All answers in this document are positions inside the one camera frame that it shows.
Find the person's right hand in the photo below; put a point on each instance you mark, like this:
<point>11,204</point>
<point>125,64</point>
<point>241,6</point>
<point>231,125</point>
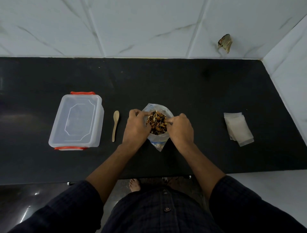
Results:
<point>181,133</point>

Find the person's left hand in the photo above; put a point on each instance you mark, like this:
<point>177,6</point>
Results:
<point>136,130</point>

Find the person's right fingers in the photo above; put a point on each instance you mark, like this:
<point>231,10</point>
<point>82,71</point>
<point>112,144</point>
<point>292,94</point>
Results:
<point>176,118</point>

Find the person's left fingers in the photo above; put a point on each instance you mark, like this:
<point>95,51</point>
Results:
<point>139,112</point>

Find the clear plastic bag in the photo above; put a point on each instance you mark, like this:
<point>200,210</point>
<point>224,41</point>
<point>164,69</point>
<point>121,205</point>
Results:
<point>157,140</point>

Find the person's left forearm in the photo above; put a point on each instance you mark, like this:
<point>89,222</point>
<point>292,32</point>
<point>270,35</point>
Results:
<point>112,168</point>

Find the person's right forearm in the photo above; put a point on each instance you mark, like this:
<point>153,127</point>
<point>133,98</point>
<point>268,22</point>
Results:
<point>203,168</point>

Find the brown pasta shells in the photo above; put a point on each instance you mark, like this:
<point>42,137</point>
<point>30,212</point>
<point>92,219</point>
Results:
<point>157,123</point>

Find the small wooden spoon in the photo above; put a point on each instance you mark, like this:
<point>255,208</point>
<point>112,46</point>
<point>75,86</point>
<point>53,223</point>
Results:
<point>115,124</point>

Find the clear container with red clips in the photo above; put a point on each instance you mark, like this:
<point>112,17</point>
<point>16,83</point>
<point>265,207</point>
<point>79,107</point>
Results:
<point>76,121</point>

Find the person's bare foot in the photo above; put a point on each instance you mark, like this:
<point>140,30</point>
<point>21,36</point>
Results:
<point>134,185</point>

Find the torn brown tape scrap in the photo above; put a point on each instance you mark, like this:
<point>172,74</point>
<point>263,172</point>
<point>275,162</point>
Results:
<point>225,42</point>

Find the dark plaid shirt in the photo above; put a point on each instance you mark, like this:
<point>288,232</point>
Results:
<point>158,213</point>

